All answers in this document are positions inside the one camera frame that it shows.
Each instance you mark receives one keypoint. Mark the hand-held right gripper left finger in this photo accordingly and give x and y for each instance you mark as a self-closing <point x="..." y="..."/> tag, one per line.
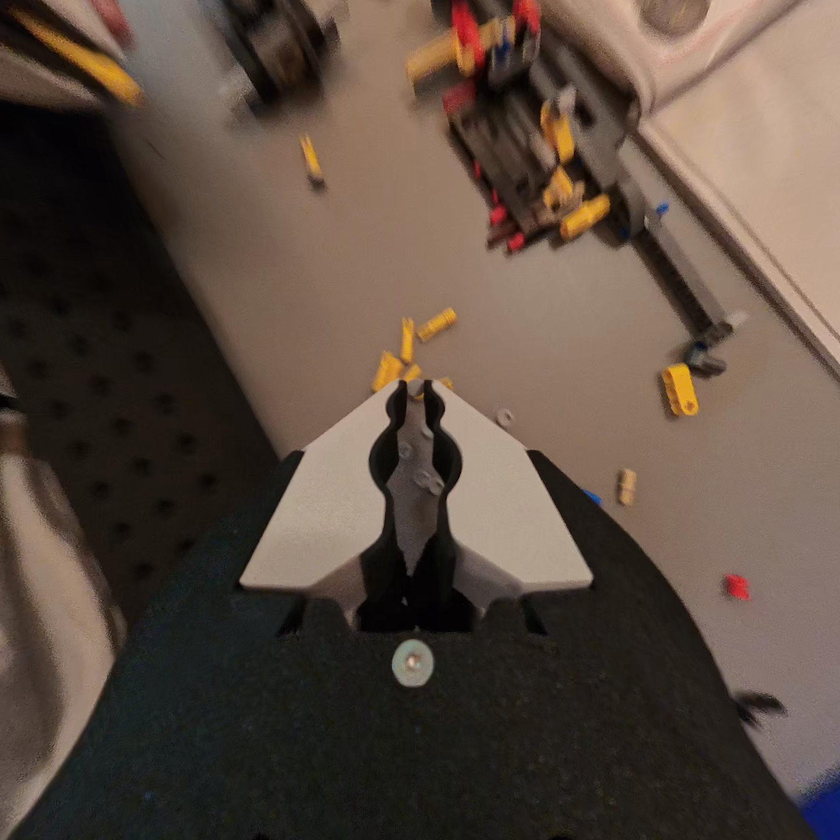
<point x="315" y="525"/>

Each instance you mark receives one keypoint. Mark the long blue lego pin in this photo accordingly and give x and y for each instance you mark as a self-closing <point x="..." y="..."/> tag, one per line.
<point x="590" y="497"/>

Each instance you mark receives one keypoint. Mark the yellow lego pin grey cap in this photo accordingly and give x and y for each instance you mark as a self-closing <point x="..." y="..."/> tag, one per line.
<point x="310" y="157"/>

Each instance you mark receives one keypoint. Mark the cluster of grey lego rings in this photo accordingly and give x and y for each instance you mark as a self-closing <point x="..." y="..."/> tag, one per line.
<point x="426" y="479"/>

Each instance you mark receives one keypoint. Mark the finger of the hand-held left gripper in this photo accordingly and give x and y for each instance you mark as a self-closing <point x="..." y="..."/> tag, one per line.
<point x="39" y="82"/>

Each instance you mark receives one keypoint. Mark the lego instruction booklet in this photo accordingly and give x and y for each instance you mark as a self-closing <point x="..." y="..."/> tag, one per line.
<point x="754" y="131"/>

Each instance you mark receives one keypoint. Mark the red lego bush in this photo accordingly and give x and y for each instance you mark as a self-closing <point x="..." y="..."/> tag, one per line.
<point x="737" y="586"/>

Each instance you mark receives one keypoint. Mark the yellow lego connector block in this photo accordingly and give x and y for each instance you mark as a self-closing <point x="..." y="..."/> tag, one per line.
<point x="680" y="389"/>

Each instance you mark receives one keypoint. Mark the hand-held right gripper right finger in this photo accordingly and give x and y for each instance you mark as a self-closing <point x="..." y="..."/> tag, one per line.
<point x="518" y="525"/>

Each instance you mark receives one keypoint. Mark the pile of yellow lego pins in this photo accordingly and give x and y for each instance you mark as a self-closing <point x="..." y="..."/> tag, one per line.
<point x="387" y="371"/>

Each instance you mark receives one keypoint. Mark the single yellow lego pin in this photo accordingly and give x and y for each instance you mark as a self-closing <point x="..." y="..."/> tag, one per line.
<point x="85" y="62"/>

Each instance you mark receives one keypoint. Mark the tan lego pin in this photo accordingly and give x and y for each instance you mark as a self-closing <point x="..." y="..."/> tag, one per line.
<point x="627" y="485"/>

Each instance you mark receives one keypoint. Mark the pile of mixed lego pins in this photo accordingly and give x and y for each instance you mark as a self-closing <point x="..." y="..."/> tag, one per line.
<point x="754" y="705"/>

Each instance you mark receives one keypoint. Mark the lego gear axle assembly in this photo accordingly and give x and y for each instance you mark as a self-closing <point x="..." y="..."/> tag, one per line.
<point x="275" y="46"/>

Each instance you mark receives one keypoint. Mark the grey black lego chassis assembly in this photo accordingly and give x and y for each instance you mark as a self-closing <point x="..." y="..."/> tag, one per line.
<point x="525" y="131"/>

